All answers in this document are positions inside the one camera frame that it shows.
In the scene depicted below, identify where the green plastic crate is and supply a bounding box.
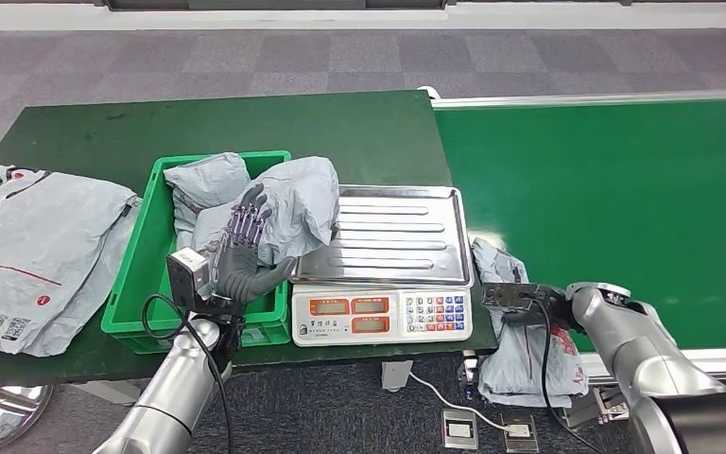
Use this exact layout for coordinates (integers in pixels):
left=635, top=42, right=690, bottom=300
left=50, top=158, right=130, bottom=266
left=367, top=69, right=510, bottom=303
left=100, top=149, right=293, bottom=356

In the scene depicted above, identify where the black camera cable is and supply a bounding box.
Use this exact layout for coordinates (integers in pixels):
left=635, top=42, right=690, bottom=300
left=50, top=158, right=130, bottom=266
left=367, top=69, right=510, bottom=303
left=142, top=294, right=233, bottom=454
left=528, top=290, right=609, bottom=454

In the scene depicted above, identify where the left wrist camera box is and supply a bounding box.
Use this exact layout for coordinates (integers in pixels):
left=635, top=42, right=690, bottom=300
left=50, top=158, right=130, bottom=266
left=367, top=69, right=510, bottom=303
left=166, top=246, right=211, bottom=311

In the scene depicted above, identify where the round chrome base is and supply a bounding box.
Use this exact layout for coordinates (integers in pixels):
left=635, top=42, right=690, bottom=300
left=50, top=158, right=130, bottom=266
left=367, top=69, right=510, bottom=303
left=0, top=386, right=56, bottom=452

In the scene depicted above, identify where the steel scale tray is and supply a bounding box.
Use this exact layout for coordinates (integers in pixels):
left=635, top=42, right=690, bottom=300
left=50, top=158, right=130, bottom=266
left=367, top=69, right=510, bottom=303
left=289, top=184, right=474, bottom=288

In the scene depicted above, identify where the white table foot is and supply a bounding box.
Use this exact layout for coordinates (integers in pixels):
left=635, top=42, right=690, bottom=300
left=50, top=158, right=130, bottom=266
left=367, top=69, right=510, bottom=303
left=78, top=380, right=144, bottom=406

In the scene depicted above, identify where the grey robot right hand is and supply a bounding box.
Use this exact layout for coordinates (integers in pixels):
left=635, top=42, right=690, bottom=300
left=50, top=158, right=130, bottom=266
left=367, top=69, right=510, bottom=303
left=500, top=292, right=581, bottom=331

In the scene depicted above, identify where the green conveyor belt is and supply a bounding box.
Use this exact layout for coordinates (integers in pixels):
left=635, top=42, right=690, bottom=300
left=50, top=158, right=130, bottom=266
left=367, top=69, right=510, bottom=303
left=416, top=87, right=726, bottom=428

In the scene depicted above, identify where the white table leg block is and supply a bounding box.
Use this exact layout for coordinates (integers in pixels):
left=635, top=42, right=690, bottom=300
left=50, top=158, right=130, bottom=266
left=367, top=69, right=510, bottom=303
left=380, top=361, right=414, bottom=393

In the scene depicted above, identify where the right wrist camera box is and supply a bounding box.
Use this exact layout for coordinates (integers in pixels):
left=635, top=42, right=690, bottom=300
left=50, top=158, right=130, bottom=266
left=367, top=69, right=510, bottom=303
left=481, top=282, right=568, bottom=311

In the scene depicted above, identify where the grey parcel bag with red print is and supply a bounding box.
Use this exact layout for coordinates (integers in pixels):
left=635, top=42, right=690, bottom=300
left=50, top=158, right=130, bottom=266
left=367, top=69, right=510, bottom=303
left=471, top=237, right=590, bottom=410
left=190, top=156, right=341, bottom=268

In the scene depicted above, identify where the large grey mailer with black print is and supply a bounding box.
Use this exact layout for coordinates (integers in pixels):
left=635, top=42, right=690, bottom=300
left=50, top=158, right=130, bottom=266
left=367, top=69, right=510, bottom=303
left=0, top=165, right=143, bottom=358

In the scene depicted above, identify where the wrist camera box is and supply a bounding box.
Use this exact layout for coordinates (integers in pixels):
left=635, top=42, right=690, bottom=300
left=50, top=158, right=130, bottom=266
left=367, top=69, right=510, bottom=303
left=481, top=282, right=568, bottom=311
left=166, top=246, right=211, bottom=311

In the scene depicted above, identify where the large grey mailer with QR codes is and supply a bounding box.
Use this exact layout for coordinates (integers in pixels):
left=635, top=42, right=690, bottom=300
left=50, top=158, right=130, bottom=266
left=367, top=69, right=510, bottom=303
left=0, top=170, right=137, bottom=356

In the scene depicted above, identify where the white power cable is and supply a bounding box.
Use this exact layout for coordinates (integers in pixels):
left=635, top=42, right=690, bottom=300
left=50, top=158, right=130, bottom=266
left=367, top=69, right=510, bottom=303
left=409, top=374, right=514, bottom=435

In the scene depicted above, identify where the black left camera cable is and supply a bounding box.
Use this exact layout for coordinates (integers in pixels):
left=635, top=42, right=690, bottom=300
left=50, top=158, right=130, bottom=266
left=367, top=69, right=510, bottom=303
left=142, top=294, right=233, bottom=454

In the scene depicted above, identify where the black right camera cable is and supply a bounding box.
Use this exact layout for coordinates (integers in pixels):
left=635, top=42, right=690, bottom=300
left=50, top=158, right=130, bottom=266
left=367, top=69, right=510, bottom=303
left=528, top=290, right=609, bottom=454

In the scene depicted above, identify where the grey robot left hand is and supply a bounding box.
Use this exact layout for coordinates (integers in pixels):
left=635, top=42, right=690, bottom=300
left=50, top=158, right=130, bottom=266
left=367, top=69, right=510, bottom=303
left=212, top=183, right=299, bottom=306

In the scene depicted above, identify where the white electronic scale body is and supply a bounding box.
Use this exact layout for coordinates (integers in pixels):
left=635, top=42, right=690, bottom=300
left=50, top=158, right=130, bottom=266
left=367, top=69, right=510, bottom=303
left=290, top=285, right=474, bottom=348

